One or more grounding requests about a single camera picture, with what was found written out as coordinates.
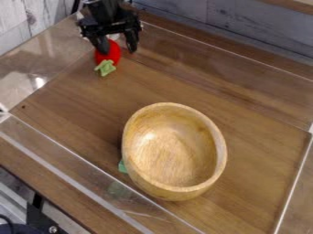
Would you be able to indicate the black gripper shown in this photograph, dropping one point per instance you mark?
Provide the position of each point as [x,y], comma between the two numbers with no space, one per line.
[125,24]

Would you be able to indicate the red plush strawberry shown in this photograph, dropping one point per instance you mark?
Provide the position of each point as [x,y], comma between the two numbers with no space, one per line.
[108,61]

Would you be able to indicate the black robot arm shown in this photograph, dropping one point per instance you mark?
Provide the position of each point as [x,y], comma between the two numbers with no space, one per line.
[110,18]

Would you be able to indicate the green object behind bowl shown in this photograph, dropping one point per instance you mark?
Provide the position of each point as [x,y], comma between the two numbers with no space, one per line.
[123,167]

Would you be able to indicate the wooden bowl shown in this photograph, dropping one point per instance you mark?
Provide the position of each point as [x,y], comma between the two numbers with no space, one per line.
[173,150]

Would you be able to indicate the black clamp with screw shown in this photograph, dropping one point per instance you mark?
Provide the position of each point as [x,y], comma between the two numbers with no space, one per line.
[41,222]

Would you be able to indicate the clear acrylic barrier wall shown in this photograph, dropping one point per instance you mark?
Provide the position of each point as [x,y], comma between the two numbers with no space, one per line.
[66,113]

